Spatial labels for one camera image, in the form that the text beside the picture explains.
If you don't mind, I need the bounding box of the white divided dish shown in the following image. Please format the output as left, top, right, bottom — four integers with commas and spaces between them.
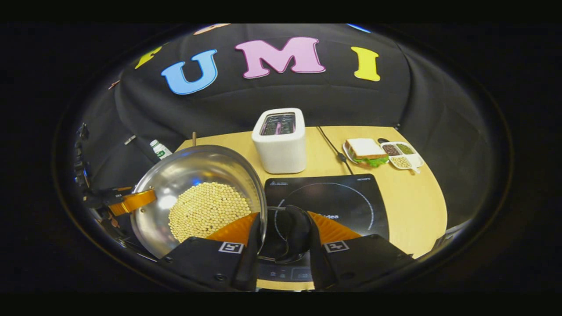
380, 141, 425, 174

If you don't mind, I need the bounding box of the sandwich with lettuce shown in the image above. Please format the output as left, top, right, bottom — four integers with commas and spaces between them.
344, 138, 389, 167

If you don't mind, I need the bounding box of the pile of yellow soybeans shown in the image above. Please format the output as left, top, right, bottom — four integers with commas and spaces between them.
168, 182, 253, 243

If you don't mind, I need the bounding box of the black power cable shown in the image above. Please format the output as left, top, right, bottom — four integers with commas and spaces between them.
317, 126, 354, 175

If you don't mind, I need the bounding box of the white toaster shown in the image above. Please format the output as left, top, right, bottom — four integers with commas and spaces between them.
252, 108, 307, 174

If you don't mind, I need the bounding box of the steel pot with black handles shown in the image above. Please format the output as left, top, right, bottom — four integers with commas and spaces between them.
130, 145, 314, 264

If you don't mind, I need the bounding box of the black induction cooktop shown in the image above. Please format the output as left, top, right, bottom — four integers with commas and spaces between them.
257, 174, 390, 282

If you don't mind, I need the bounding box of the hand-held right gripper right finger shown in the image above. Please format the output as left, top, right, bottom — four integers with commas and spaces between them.
306, 211, 416, 291

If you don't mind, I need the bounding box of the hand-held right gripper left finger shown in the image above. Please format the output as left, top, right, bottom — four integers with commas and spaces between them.
157, 212, 263, 292

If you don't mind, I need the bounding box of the white drink bottle green label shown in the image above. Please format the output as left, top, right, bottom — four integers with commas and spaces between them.
149, 140, 173, 160

